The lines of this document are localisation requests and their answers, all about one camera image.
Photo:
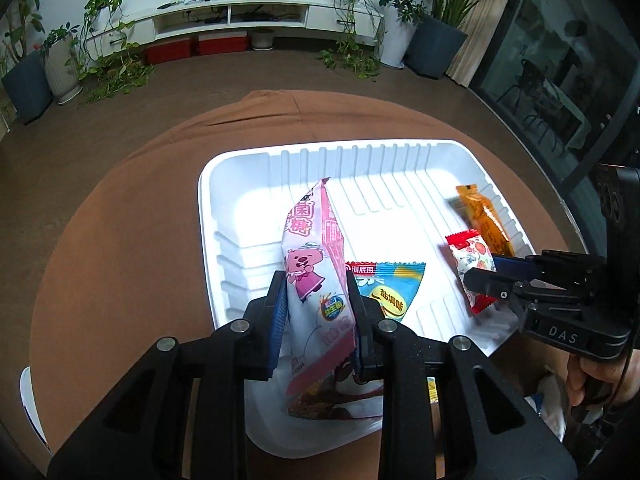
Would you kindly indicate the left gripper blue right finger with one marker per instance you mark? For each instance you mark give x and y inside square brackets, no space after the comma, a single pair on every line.
[448,397]

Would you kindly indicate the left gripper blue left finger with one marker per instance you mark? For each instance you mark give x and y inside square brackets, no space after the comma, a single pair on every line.
[181,402]

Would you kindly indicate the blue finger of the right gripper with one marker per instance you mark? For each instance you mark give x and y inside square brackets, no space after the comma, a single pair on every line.
[487,287]
[567,270]

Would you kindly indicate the red white small snack packet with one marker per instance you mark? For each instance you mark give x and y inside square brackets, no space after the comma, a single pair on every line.
[471,252]

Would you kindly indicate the orange snack bar packet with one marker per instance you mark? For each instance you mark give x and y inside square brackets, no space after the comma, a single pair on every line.
[484,218]

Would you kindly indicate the teal cartoon snack packet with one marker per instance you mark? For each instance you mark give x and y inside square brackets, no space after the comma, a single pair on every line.
[393,285]

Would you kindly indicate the pink candy bag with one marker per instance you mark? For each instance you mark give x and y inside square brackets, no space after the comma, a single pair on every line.
[322,325]

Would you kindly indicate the long white snack bag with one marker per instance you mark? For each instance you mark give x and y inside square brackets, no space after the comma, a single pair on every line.
[549,403]

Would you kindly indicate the person's right hand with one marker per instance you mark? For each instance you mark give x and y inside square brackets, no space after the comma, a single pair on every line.
[579,369]

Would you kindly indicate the white plastic tray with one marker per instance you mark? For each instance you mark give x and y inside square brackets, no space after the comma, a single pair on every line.
[395,201]

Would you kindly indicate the white round stool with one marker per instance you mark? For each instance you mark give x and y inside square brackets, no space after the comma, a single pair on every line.
[28,402]

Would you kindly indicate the tall plant in blue pot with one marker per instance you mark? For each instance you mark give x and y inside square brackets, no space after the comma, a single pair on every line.
[439,38]

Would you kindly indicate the beige curtain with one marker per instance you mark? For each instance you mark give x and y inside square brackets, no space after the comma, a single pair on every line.
[479,26]

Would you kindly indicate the trailing pothos plant right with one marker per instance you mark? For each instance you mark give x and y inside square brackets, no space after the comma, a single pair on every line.
[348,53]

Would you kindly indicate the trailing pothos plant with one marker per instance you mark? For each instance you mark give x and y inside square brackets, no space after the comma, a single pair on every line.
[107,54]
[348,53]

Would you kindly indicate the plant in tall white pot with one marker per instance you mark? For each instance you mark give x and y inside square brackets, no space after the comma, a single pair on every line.
[401,18]

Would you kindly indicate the trailing pothos plant left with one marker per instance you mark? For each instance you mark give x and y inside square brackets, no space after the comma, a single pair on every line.
[107,54]

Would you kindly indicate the left plant in blue pot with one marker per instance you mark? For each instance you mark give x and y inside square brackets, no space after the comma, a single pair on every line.
[23,79]

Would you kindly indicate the left red storage box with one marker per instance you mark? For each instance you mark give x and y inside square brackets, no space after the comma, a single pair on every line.
[167,50]

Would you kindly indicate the red storage box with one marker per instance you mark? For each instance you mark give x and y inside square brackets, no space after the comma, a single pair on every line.
[167,50]
[222,42]

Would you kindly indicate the right red storage box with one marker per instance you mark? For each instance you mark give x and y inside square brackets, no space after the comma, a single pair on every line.
[222,42]

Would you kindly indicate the plant in white ribbed pot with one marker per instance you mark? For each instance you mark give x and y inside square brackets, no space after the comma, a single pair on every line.
[58,54]

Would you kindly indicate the white tv console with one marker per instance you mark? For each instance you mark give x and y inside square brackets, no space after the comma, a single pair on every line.
[313,17]

